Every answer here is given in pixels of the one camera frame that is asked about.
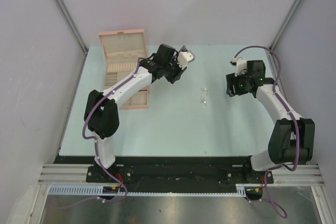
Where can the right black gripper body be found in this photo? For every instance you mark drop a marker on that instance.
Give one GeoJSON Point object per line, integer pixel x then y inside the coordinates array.
{"type": "Point", "coordinates": [240, 83]}

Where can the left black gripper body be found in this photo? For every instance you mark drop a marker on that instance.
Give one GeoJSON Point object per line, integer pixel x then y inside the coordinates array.
{"type": "Point", "coordinates": [172, 70]}

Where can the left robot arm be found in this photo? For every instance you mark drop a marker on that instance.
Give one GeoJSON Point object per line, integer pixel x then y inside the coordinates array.
{"type": "Point", "coordinates": [101, 118]}

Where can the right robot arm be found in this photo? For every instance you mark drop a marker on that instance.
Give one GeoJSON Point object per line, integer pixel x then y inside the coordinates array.
{"type": "Point", "coordinates": [292, 139]}

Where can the pink jewelry box drawer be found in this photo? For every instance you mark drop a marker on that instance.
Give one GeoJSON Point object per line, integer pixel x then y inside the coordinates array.
{"type": "Point", "coordinates": [138, 101]}

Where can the pink jewelry box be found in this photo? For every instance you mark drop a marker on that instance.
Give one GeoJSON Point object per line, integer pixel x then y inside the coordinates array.
{"type": "Point", "coordinates": [121, 49]}

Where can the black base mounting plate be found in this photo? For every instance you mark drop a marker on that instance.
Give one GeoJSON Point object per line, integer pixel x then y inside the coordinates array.
{"type": "Point", "coordinates": [179, 174]}

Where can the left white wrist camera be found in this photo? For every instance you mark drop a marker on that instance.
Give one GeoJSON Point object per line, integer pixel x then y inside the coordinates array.
{"type": "Point", "coordinates": [184, 58]}

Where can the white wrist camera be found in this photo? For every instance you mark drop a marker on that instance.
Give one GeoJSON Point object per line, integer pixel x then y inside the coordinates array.
{"type": "Point", "coordinates": [241, 66]}
{"type": "Point", "coordinates": [184, 58]}

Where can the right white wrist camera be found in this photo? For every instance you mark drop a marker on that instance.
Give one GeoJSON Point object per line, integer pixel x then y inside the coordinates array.
{"type": "Point", "coordinates": [241, 66]}

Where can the white slotted cable duct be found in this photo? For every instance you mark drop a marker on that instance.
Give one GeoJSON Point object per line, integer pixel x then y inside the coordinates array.
{"type": "Point", "coordinates": [100, 190]}

